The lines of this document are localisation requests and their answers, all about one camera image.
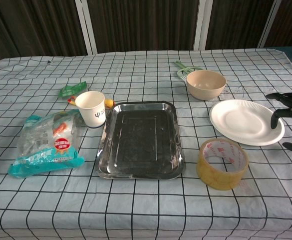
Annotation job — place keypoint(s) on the white paper plate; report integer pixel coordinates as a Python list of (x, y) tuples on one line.
[(240, 120)]

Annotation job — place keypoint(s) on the beige bowl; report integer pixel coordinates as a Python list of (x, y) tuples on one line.
[(205, 92)]

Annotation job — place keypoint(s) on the white paper cup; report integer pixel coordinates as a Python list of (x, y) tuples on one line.
[(93, 112)]

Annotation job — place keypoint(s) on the metal tray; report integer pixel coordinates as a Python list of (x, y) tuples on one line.
[(140, 140)]

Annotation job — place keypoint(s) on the yellow clear tape roll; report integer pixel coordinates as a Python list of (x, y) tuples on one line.
[(218, 177)]

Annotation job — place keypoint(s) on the green small brush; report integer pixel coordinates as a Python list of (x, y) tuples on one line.
[(182, 73)]

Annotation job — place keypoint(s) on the dark brown curtain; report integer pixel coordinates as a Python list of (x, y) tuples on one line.
[(145, 25)]

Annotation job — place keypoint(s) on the checkered light blue tablecloth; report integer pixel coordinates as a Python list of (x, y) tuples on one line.
[(145, 212)]

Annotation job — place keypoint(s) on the yellow rubber chicken toy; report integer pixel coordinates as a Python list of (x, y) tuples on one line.
[(108, 103)]

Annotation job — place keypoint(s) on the green snack packet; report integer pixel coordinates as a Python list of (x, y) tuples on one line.
[(72, 90)]

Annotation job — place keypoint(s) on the teal clear snack bag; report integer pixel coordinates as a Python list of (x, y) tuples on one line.
[(43, 150)]

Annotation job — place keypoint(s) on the white metal frame post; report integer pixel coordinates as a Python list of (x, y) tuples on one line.
[(86, 25), (269, 25), (202, 25)]

